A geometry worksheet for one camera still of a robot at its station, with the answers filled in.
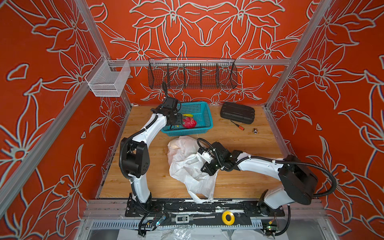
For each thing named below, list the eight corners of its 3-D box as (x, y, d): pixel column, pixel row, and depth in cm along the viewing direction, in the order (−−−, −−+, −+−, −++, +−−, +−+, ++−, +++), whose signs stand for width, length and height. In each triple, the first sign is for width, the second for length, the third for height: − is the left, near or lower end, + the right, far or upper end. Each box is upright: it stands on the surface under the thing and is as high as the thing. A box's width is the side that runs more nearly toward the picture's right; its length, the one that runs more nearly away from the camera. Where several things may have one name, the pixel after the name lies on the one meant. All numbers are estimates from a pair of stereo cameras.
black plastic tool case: (222, 124, 109) (223, 119, 105) (219, 107, 120) (220, 102, 116) (254, 124, 109) (257, 119, 104) (248, 107, 120) (250, 102, 116)
